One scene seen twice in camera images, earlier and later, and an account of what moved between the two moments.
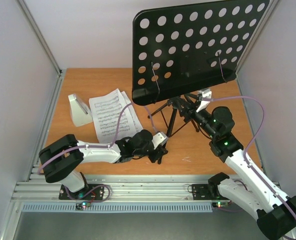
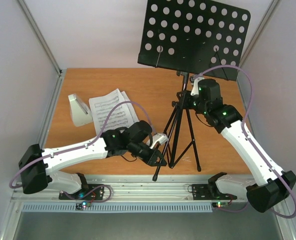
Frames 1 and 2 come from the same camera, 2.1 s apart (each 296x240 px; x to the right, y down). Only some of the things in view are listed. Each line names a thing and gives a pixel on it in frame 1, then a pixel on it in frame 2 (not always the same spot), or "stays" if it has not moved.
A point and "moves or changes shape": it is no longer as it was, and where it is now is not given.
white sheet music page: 107,109 stays
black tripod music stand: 178,51 moves or changes shape
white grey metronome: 81,113 stays
